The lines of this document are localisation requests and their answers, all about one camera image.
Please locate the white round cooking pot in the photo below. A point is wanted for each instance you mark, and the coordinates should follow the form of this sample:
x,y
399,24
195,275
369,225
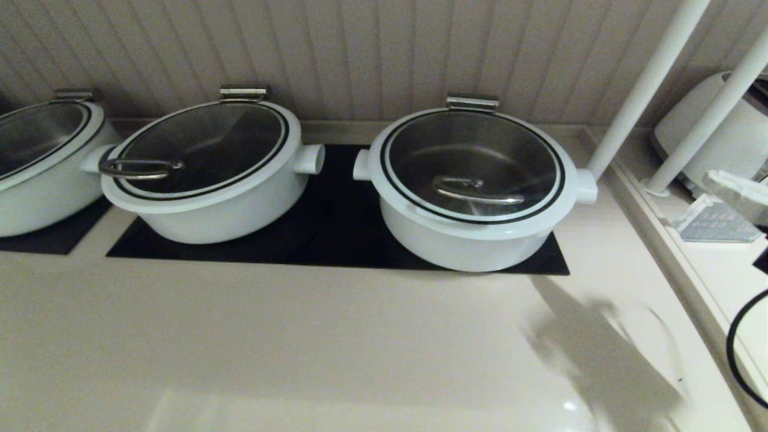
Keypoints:
x,y
42,210
468,252
228,222

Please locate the white slanted pole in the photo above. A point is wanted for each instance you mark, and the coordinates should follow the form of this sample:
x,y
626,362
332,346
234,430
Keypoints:
x,y
648,84
702,120

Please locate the small black induction cooktop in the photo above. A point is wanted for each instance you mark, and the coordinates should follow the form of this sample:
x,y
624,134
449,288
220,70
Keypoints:
x,y
54,237

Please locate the white countertop appliance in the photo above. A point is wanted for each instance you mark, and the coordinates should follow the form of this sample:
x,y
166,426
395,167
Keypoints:
x,y
738,144

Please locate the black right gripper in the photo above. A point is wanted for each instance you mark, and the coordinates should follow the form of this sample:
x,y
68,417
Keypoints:
x,y
762,261

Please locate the clear acrylic sign holder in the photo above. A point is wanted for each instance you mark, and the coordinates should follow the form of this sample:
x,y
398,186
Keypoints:
x,y
711,225

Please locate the wide black induction cooktop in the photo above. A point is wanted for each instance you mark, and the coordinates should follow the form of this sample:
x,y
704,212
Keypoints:
x,y
336,240

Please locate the glass lid with white rim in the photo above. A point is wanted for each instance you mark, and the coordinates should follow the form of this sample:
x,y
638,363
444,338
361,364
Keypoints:
x,y
36,132
204,138
414,144

